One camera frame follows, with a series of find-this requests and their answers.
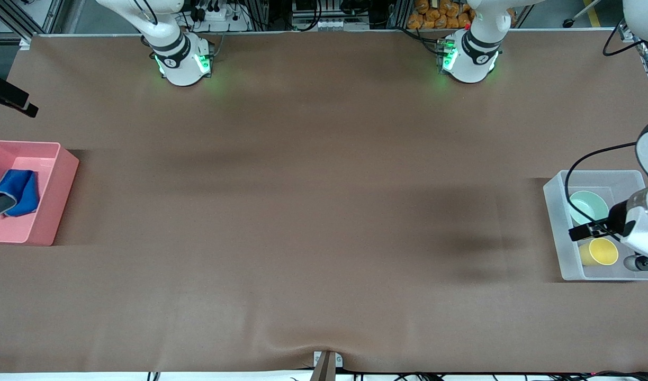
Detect white power strip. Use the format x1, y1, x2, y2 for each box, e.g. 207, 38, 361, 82
194, 4, 250, 32

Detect black caster wheel stand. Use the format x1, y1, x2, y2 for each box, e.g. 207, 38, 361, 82
563, 0, 605, 28

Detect metal clamp bracket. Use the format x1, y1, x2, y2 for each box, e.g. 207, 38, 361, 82
312, 350, 344, 381

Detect aluminium frame post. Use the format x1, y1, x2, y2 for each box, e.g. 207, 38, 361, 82
38, 0, 65, 34

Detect brown table mat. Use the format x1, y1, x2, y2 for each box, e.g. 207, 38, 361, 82
0, 29, 648, 374

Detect light green bowl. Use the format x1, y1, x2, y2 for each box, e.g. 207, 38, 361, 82
569, 190, 609, 227

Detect yellow cup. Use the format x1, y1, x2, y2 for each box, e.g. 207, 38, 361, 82
578, 238, 619, 267

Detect clear plastic bin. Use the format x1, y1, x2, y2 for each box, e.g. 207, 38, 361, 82
543, 169, 648, 282

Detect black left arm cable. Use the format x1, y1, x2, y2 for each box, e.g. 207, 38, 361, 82
564, 142, 637, 236

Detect blue cloth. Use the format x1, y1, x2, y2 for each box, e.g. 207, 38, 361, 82
0, 169, 40, 219

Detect orange snack bags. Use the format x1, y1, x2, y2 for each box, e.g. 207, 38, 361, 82
407, 0, 475, 30

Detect pink plastic bin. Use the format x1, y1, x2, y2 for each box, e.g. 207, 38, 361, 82
0, 140, 80, 247

